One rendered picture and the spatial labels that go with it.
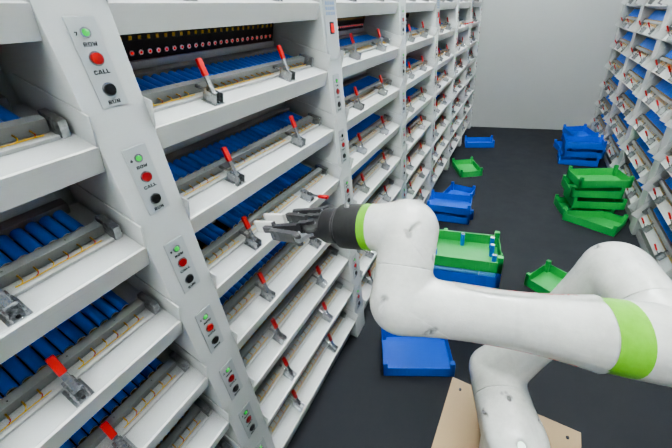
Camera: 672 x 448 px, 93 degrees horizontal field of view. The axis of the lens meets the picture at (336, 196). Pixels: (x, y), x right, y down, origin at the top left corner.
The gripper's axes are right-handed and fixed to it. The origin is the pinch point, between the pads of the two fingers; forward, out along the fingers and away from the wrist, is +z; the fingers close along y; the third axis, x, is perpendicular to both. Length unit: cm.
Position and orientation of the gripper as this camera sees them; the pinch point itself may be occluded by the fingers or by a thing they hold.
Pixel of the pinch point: (270, 222)
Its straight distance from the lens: 79.5
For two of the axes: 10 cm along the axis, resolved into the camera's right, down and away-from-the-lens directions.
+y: 4.8, -4.6, 7.5
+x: -2.6, -8.9, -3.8
